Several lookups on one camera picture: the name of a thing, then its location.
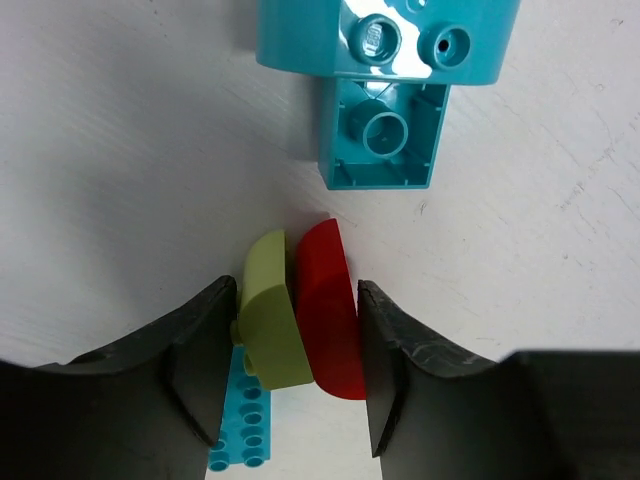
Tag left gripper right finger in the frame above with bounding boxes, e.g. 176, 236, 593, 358
358, 280, 639, 479

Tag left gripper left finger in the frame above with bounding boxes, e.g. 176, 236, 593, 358
1, 275, 237, 479

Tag pale green small lego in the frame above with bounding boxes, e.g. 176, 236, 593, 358
230, 230, 313, 391

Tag red curved lego brick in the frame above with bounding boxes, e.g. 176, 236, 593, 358
295, 218, 366, 400

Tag cyan 2x3 lego plate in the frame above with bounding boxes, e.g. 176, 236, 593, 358
208, 346, 271, 472

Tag cyan square lego brick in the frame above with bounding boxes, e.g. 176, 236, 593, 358
318, 78, 450, 190

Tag cyan arched lego brick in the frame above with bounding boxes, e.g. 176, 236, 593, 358
256, 0, 520, 86

